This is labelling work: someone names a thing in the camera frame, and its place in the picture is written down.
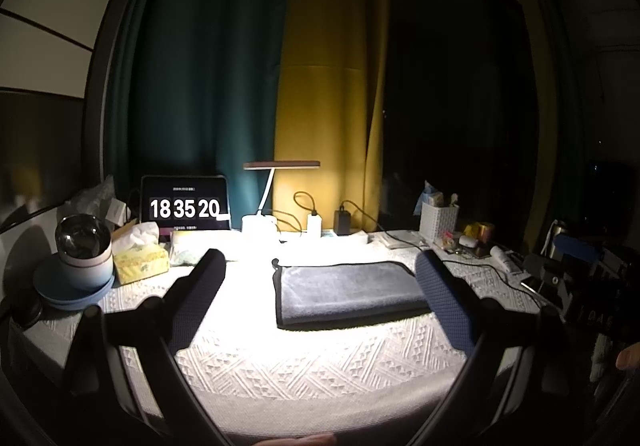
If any purple and grey towel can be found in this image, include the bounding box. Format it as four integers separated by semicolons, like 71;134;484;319
272;260;431;331

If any operator hand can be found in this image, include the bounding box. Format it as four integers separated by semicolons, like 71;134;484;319
615;342;640;371

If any yellow tissue pack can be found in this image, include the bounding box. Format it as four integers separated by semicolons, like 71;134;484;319
112;222;170;285

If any white cream tube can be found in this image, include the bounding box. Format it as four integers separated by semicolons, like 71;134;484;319
489;246;522;275

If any white earbuds case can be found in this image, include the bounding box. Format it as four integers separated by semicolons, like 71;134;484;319
458;235;478;249

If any gold tin can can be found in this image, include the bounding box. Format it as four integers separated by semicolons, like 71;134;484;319
473;222;494;244

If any white perforated basket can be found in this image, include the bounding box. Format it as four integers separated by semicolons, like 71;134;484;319
419;203;459;243

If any tablet showing clock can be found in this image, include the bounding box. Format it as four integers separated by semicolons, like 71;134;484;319
140;175;231;232

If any white desk lamp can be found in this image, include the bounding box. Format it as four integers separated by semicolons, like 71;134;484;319
241;160;321;244

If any steel bowl on blue cup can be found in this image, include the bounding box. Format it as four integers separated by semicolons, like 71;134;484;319
55;213;113;291

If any steel thermos bottle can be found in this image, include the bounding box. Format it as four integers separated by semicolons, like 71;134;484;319
541;220;566;261

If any blue plate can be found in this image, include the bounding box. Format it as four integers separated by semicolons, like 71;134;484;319
34;253;115;312

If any black power adapter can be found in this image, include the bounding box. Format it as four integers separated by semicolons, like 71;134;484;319
333;205;352;236

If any white usb charger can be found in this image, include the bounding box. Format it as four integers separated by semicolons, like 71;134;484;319
306;210;322;238

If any teal curtain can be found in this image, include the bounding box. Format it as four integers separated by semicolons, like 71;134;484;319
104;0;288;227

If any yellow curtain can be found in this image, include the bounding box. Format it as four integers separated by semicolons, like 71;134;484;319
274;0;388;232

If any black power cable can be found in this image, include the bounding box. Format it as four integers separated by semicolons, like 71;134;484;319
339;198;544;310

